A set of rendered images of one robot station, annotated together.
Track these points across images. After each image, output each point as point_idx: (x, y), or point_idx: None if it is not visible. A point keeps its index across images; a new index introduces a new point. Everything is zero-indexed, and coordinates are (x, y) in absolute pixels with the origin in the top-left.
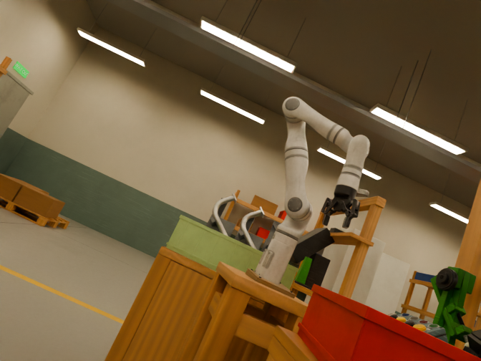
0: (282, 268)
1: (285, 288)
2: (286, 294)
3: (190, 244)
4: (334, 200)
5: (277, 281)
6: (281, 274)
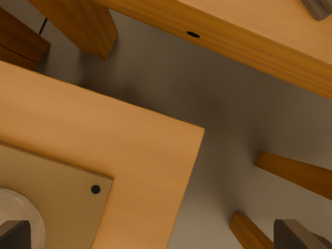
0: (31, 246)
1: (56, 187)
2: (103, 209)
3: None
4: None
5: (42, 227)
6: (34, 228)
